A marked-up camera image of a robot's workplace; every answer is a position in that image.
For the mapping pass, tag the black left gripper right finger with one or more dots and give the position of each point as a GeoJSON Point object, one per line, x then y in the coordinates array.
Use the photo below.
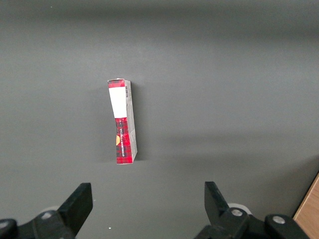
{"type": "Point", "coordinates": [219, 216]}

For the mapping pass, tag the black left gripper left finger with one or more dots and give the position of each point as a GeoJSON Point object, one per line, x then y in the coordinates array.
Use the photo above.
{"type": "Point", "coordinates": [72, 214]}

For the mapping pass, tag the wooden drawer cabinet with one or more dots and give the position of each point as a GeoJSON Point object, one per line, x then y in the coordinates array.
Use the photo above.
{"type": "Point", "coordinates": [309, 211]}

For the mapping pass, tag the red grey cardboard box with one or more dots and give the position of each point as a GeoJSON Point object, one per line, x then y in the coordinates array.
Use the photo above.
{"type": "Point", "coordinates": [123, 124]}

